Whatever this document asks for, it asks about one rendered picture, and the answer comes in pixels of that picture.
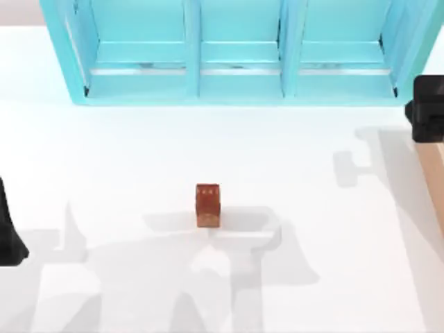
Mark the light blue rack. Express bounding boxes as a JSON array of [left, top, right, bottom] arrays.
[[37, 0, 444, 108]]

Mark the brown book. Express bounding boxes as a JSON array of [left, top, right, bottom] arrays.
[[195, 183, 222, 229]]

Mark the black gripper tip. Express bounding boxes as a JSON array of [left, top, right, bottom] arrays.
[[0, 177, 31, 268]]

